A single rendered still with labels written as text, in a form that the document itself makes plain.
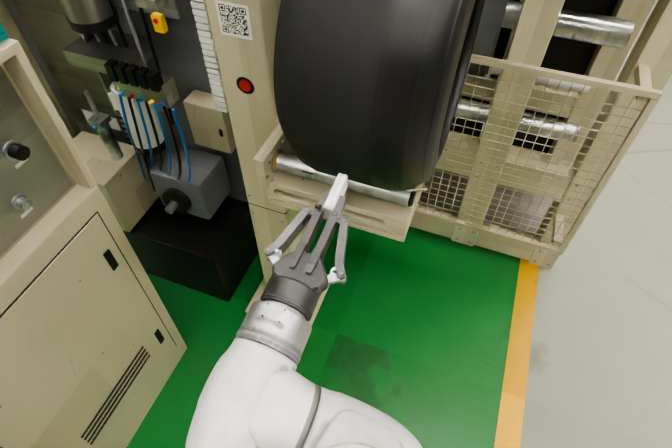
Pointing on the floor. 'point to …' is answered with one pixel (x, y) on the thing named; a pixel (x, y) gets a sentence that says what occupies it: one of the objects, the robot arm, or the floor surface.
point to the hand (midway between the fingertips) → (336, 196)
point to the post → (249, 65)
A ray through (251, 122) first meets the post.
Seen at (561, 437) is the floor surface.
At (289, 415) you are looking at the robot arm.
